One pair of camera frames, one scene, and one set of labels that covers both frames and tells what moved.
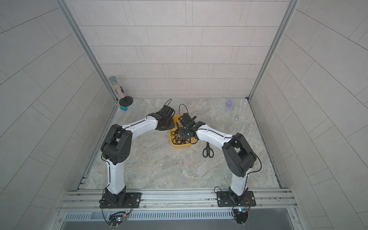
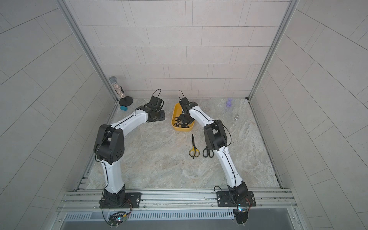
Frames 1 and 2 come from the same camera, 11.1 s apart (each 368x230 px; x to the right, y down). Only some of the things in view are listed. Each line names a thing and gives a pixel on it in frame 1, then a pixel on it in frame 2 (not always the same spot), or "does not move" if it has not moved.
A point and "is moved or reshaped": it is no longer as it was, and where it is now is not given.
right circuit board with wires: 240,212 does not move
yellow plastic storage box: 176,140 is moved or reshaped
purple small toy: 228,104 does not move
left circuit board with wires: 116,218 does not move
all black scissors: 208,151 does not move
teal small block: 123,108 does not move
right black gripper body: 185,132 -> 187,118
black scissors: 193,143 is moved or reshaped
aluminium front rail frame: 178,201 does not move
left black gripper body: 169,124 -> 159,115
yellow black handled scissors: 177,139 -> 195,152
